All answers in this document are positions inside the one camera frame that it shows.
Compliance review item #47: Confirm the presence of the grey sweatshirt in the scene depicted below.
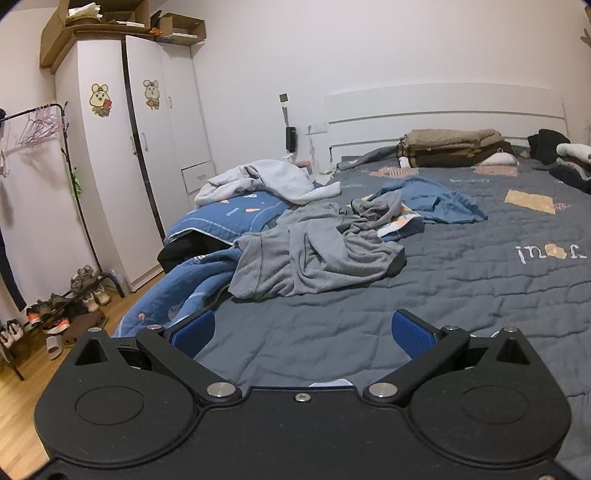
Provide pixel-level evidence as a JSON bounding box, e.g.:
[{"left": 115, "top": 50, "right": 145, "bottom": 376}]
[{"left": 228, "top": 189, "right": 408, "bottom": 301}]

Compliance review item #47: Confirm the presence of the light grey hoodie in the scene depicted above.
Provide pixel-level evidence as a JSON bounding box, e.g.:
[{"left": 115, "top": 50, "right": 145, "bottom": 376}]
[{"left": 194, "top": 159, "right": 317, "bottom": 207}]

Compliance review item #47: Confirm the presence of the white headboard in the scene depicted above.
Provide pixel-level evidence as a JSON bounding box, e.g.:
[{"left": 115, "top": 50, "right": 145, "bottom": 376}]
[{"left": 324, "top": 83, "right": 567, "bottom": 160}]

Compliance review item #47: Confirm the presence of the blue quilted blanket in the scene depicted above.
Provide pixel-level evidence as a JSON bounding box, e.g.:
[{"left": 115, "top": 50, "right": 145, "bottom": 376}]
[{"left": 113, "top": 180, "right": 343, "bottom": 340}]

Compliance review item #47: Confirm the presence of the row of shoes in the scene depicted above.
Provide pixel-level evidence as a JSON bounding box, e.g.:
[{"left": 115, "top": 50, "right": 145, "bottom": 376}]
[{"left": 0, "top": 265, "right": 112, "bottom": 347}]

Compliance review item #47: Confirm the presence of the grey quilted bedspread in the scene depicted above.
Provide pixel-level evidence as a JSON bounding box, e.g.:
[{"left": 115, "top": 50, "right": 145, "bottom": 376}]
[{"left": 194, "top": 145, "right": 591, "bottom": 402}]

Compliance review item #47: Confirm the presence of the dark cloth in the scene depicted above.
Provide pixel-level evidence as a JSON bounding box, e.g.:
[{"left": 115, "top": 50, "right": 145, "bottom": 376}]
[{"left": 157, "top": 228, "right": 232, "bottom": 274}]

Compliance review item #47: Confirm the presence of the bunch of pink hangers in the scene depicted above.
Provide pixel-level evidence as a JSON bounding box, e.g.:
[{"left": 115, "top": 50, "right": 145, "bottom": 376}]
[{"left": 18, "top": 105, "right": 63, "bottom": 149}]

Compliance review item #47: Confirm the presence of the folded khaki blanket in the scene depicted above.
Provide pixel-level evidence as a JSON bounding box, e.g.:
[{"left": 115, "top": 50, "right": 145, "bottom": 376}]
[{"left": 398, "top": 129, "right": 515, "bottom": 168}]

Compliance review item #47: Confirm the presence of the mouse sticker with red card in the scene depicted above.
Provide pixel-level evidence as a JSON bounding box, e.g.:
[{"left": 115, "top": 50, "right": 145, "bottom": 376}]
[{"left": 90, "top": 83, "right": 114, "bottom": 118}]

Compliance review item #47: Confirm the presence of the small cardboard box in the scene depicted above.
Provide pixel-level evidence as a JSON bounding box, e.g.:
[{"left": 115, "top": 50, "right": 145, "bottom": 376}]
[{"left": 150, "top": 13, "right": 207, "bottom": 47}]

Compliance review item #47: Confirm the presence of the orange patterned cloth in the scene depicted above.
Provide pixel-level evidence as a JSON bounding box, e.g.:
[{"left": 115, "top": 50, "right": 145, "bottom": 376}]
[{"left": 376, "top": 205, "right": 426, "bottom": 241}]

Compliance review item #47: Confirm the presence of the white wardrobe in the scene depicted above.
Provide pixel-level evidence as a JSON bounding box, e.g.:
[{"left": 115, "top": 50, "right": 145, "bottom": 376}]
[{"left": 54, "top": 34, "right": 216, "bottom": 294}]

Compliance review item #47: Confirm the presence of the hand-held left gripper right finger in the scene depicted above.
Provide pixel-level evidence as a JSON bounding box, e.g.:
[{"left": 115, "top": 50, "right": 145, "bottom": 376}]
[{"left": 363, "top": 310, "right": 532, "bottom": 407}]

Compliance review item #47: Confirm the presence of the blue shirt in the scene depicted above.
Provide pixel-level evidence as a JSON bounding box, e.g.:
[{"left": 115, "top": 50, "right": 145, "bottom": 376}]
[{"left": 369, "top": 176, "right": 489, "bottom": 225}]

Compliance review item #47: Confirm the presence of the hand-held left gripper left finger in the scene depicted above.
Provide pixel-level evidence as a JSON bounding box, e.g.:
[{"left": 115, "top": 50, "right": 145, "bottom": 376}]
[{"left": 74, "top": 309, "right": 243, "bottom": 407}]

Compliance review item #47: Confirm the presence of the mouse sticker with bow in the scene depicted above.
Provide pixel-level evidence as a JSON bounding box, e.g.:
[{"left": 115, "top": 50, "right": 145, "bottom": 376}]
[{"left": 142, "top": 79, "right": 161, "bottom": 110}]

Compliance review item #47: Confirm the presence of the black clothes rack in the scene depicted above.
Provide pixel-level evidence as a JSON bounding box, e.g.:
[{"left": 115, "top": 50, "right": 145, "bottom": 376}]
[{"left": 0, "top": 102, "right": 126, "bottom": 301}]

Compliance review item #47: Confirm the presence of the black shoe rack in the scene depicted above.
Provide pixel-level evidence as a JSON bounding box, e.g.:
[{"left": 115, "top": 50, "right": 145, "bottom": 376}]
[{"left": 0, "top": 272, "right": 126, "bottom": 381}]

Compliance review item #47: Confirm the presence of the pile of black and white clothes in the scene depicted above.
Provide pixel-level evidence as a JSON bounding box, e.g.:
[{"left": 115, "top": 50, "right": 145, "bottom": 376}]
[{"left": 527, "top": 129, "right": 591, "bottom": 195}]

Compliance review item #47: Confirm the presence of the small white cloth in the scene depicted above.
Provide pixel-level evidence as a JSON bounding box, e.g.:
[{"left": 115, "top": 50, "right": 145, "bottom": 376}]
[{"left": 480, "top": 151, "right": 519, "bottom": 167}]

